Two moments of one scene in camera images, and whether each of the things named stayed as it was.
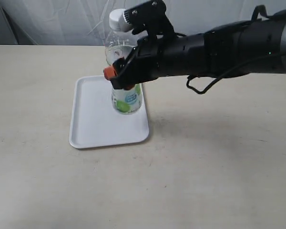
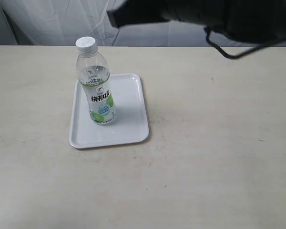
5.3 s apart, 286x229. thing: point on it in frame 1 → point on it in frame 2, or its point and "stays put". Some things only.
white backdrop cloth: x=86 y=22 stays put
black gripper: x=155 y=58 → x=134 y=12
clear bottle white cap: x=121 y=42 → x=94 y=75
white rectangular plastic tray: x=95 y=122 stays put
